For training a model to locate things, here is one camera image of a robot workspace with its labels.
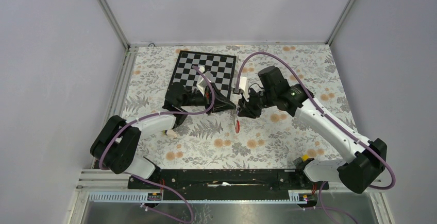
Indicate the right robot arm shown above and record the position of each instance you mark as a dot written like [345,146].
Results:
[362,160]

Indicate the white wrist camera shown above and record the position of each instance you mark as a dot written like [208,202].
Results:
[204,80]
[241,88]

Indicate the toy brick stack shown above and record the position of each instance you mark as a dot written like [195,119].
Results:
[171,133]

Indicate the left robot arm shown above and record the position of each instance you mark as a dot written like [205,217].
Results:
[115,146]

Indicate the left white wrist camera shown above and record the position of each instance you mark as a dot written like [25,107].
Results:
[204,80]

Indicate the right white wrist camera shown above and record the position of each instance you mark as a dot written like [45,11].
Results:
[241,88]

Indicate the grey perforated cable tray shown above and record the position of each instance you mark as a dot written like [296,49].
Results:
[216,195]

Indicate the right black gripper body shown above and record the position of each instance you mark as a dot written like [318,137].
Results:
[257,101]

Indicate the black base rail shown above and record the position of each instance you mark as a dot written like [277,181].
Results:
[184,180]

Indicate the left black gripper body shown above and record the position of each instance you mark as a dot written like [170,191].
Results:
[208,97]

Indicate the red tag keyring bundle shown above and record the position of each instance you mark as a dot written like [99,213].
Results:
[236,122]

